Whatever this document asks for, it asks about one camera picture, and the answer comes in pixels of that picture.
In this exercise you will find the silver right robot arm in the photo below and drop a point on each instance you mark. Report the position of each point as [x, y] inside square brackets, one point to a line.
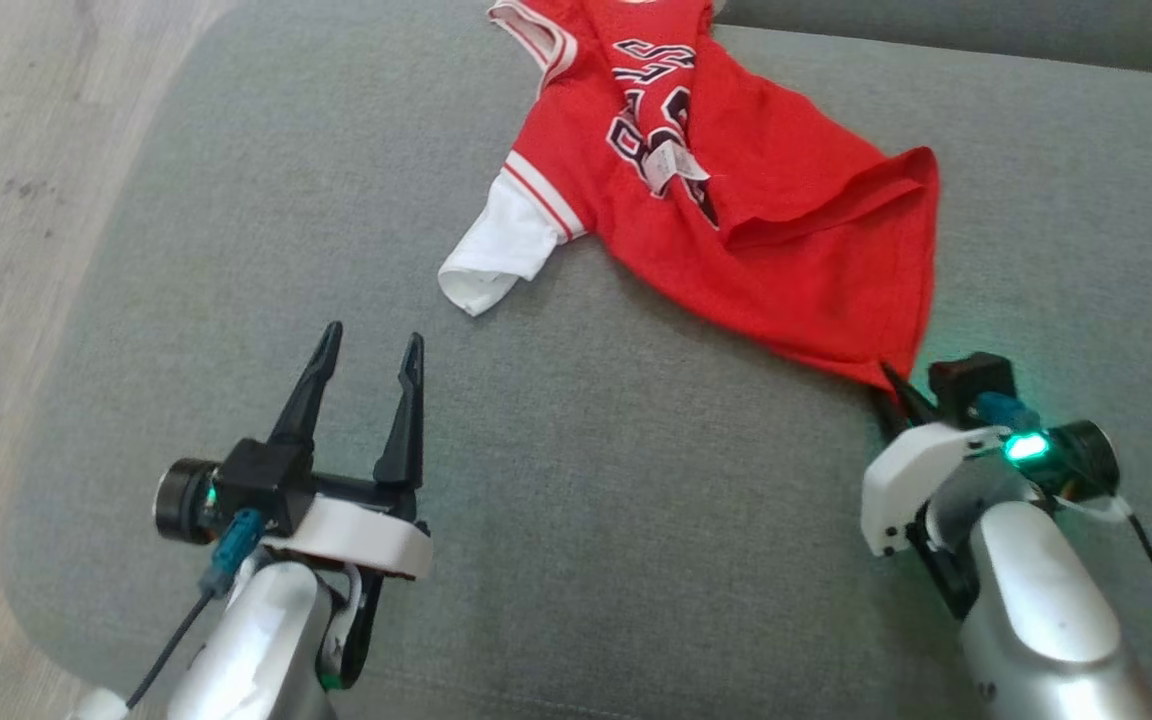
[1036, 600]

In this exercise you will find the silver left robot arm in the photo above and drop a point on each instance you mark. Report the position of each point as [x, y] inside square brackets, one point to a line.
[256, 650]

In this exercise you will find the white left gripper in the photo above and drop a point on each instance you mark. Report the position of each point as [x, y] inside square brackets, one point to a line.
[366, 535]

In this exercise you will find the red jersey with white sleeves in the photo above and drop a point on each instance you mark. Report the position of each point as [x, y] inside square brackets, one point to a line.
[786, 220]

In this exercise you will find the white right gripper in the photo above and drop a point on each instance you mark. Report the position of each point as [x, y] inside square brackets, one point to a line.
[911, 475]

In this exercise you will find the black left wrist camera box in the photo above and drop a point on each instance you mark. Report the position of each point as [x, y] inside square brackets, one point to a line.
[261, 480]

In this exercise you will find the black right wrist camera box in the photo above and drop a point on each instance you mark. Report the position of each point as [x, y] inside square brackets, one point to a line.
[971, 380]

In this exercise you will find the light grey sofa back cushion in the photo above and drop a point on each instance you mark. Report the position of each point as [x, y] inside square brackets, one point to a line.
[986, 30]

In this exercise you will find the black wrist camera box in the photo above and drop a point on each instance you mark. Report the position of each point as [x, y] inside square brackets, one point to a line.
[261, 480]
[971, 380]

